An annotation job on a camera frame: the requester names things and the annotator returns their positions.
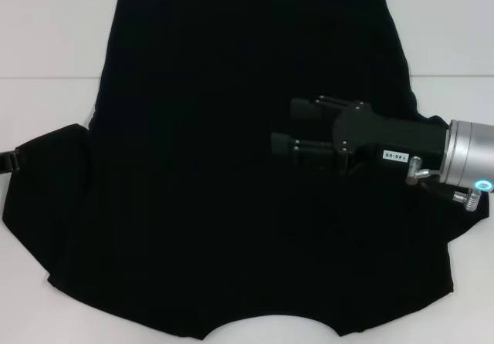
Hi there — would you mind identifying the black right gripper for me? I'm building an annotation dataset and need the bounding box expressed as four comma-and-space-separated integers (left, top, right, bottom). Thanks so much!
270, 95, 452, 176

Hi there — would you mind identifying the black t-shirt with white print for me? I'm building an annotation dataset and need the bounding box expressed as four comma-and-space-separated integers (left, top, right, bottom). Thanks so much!
1, 0, 493, 344

